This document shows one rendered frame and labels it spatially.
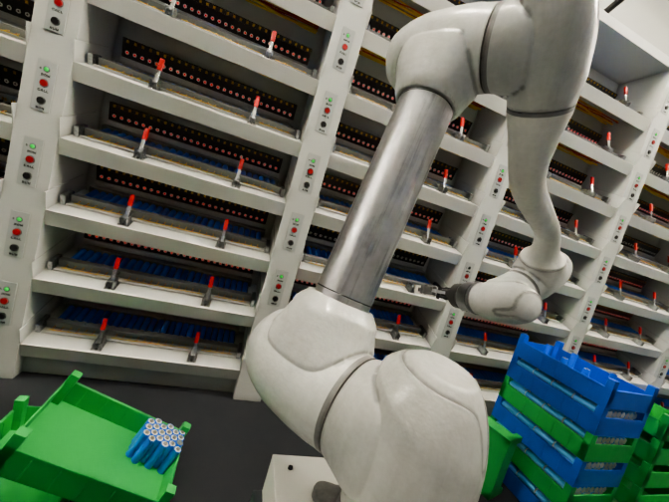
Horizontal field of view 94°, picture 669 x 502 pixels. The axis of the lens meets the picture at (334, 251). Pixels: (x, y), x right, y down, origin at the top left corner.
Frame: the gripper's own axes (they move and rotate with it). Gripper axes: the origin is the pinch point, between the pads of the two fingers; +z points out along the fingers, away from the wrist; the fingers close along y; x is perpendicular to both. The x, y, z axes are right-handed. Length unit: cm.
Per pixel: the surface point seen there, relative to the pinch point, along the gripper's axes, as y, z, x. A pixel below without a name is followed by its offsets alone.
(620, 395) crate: 40, -39, -18
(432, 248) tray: 2.3, 3.5, 16.1
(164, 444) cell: -70, -13, -49
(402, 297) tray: -3.2, 8.5, -3.8
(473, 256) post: 20.8, 2.9, 17.5
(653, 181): 102, -9, 71
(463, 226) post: 15.9, 5.5, 28.5
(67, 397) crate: -93, -7, -43
